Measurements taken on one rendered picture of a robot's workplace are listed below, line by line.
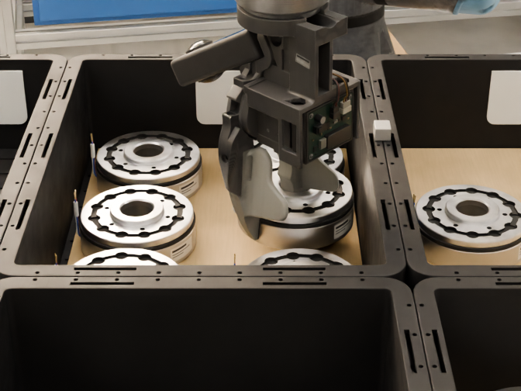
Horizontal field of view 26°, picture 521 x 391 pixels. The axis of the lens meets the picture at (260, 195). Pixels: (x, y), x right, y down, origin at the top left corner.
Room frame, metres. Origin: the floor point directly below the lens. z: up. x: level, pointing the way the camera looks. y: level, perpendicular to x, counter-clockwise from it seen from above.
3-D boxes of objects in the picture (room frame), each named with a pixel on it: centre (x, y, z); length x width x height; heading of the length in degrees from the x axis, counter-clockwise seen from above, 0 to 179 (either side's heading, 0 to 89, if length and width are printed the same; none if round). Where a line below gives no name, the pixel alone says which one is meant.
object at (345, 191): (0.87, -0.03, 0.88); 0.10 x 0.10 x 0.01
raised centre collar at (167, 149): (0.98, 0.11, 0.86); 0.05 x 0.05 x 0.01
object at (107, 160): (0.98, 0.11, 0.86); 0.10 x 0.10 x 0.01
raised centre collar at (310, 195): (0.87, -0.03, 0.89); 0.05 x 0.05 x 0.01
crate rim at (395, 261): (0.86, 0.04, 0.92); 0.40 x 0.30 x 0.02; 0
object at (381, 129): (0.88, -0.11, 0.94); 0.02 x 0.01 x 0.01; 0
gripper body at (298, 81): (0.82, -0.02, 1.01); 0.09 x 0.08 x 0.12; 45
